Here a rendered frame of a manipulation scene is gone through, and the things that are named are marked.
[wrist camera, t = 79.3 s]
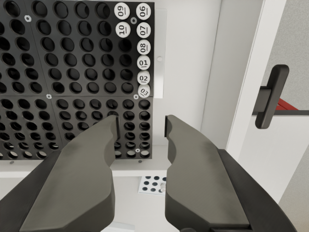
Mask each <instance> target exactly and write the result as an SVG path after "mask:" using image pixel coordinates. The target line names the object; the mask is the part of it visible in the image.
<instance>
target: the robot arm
mask: <svg viewBox="0 0 309 232"><path fill-rule="evenodd" d="M164 137H166V138H167V140H168V155H167V158H168V160H169V161H170V163H171V166H170V167H169V168H168V169H167V172H166V193H165V218H166V220H167V221H168V222H169V223H170V224H171V225H173V226H174V227H175V228H177V229H178V230H179V231H180V232H297V230H296V228H295V227H294V225H293V224H292V223H291V221H290V220H289V218H288V217H287V215H286V214H285V213H284V211H283V210H282V209H281V208H280V206H279V205H278V204H277V203H276V201H275V200H274V199H273V198H272V197H271V196H270V195H269V194H268V193H267V192H266V191H265V190H264V189H263V188H262V187H261V186H260V185H259V184H258V183H257V182H256V181H255V180H254V179H253V178H252V177H251V176H250V175H249V174H248V173H247V172H246V171H245V170H244V168H242V166H241V165H240V164H239V163H238V162H237V161H236V160H235V159H234V158H233V157H232V156H231V155H230V154H229V153H228V152H227V151H226V150H225V149H219V148H217V147H216V146H215V145H214V144H213V143H212V142H211V141H210V140H209V139H208V138H207V137H206V136H205V135H203V134H202V133H201V132H199V131H198V130H196V129H195V128H193V127H192V126H190V125H189V124H187V123H185V122H184V121H182V120H181V119H179V118H177V117H176V116H174V115H167V116H165V134H164ZM118 138H120V116H116V115H110V116H108V117H106V118H105V119H103V120H101V121H100V122H98V123H96V124H95V125H93V126H91V127H90V128H88V129H87V130H85V131H83V132H82V133H80V134H79V135H77V136H76V137H75V138H74V139H72V140H71V141H70V142H69V143H68V144H67V145H66V146H65V147H64V148H63V149H62V150H60V151H53V152H52V153H51V154H50V155H49V156H48V157H47V158H46V159H45V160H43V161H42V162H41V163H40V164H39V165H38V166H37V167H36V168H35V169H34V170H33V171H31V172H30V173H29V174H28V175H27V176H26V177H25V178H24V179H23V180H22V181H21V182H19V183H18V184H17V185H16V186H15V187H14V188H13V189H12V190H11V191H10V192H9V193H7V194H6V195H5V196H4V197H3V198H2V199H1V200H0V232H101V231H102V230H103V229H104V228H106V227H107V226H109V225H110V224H111V223H112V221H113V220H114V214H115V192H114V182H113V175H112V170H111V169H110V168H109V167H110V166H111V164H112V163H113V161H114V160H115V150H114V143H115V141H116V140H117V139H118Z"/></svg>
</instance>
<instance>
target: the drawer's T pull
mask: <svg viewBox="0 0 309 232"><path fill-rule="evenodd" d="M289 71H290V70H289V67H288V65H285V64H277V65H275V66H274V67H273V68H272V70H271V73H270V76H269V80H268V83H267V86H260V89H259V92H258V95H257V99H256V102H255V105H254V108H253V112H258V114H257V117H256V120H255V126H256V128H257V129H268V128H269V126H270V123H271V121H272V118H273V115H274V112H275V109H276V107H277V104H278V102H279V99H280V96H281V93H282V90H283V88H284V85H285V82H286V80H287V77H288V74H289Z"/></svg>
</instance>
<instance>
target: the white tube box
mask: <svg viewBox="0 0 309 232"><path fill-rule="evenodd" d="M161 183H165V184H166V176H140V177H139V179H138V193H140V194H148V195H156V196H165V193H166V192H162V191H161V190H160V185H161Z"/></svg>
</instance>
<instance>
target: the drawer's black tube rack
mask: <svg viewBox="0 0 309 232"><path fill-rule="evenodd" d="M118 3H125V4H126V5H128V7H129V9H130V15H129V17H128V18H126V19H119V18H118V17H117V16H116V15H115V12H114V8H115V6H116V4H118ZM120 22H126V23H128V24H129V25H130V28H131V32H130V34H129V35H128V36H127V37H125V38H122V37H119V36H118V35H117V33H116V26H117V24H118V23H120ZM136 22H137V19H136V18H135V17H134V15H133V2H129V1H89V0H0V153H1V154H2V155H3V156H0V160H45V159H46V158H47V157H48V156H49V155H50V154H51V153H52V152H53V151H60V150H62V149H63V148H64V147H65V146H66V145H67V144H68V143H69V142H70V141H71V140H72V139H74V138H75V137H76V136H77V135H79V134H80V133H82V132H83V131H85V130H87V129H88V128H90V127H91V126H93V125H95V124H96V123H98V122H100V121H101V120H103V119H105V118H106V117H108V116H110V115H116V116H120V138H118V139H117V140H116V141H115V143H114V145H120V146H118V147H116V146H114V150H115V151H119V152H120V153H121V154H120V155H115V159H138V152H139V151H140V150H139V149H138V148H137V105H136V99H138V98H141V97H140V96H138V95H137V94H136V75H135V45H134V24H136ZM129 145H133V146H132V147H130V146H129ZM11 146H13V147H11ZM25 146H29V147H25ZM39 146H44V147H39ZM54 146H58V147H54ZM11 151H12V152H15V153H16V154H17V156H14V155H12V154H11ZM25 151H27V152H29V153H31V154H32V156H28V155H27V154H26V153H25ZM39 151H42V152H44V153H46V156H43V155H41V154H40V153H39ZM128 151H133V152H135V154H134V155H129V154H127V152H128Z"/></svg>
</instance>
